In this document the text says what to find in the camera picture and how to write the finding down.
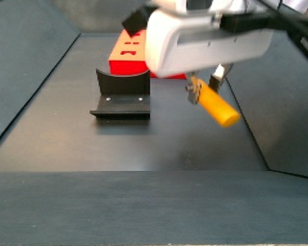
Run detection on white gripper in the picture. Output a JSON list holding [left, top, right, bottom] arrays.
[[145, 0, 272, 105]]

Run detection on yellow oval peg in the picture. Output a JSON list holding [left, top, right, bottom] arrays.
[[197, 79, 240, 127]]

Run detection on black curved fixture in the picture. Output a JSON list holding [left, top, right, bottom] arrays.
[[89, 70, 150, 119]]

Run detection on red shape-sorter block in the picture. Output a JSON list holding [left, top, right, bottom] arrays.
[[107, 28, 188, 80]]

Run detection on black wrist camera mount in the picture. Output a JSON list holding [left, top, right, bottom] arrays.
[[220, 0, 308, 61]]

